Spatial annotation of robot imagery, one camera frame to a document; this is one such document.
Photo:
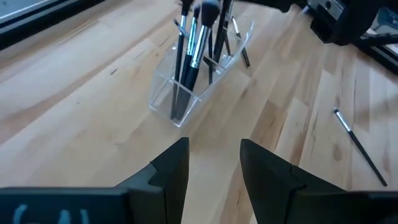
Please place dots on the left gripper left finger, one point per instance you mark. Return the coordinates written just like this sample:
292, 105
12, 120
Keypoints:
171, 186

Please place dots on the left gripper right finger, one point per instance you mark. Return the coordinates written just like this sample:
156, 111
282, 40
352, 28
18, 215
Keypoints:
270, 193

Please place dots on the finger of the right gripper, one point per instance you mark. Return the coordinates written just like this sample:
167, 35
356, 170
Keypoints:
280, 4

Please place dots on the short black pen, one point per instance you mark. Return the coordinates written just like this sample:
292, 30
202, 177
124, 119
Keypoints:
244, 53

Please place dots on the thin black makeup brush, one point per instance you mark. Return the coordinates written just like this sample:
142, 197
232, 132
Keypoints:
221, 31
360, 147
211, 62
228, 46

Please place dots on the large Solve powder brush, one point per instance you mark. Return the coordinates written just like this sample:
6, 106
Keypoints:
210, 12

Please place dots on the clear acrylic brush organizer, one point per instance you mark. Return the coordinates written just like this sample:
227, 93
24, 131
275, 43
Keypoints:
161, 99

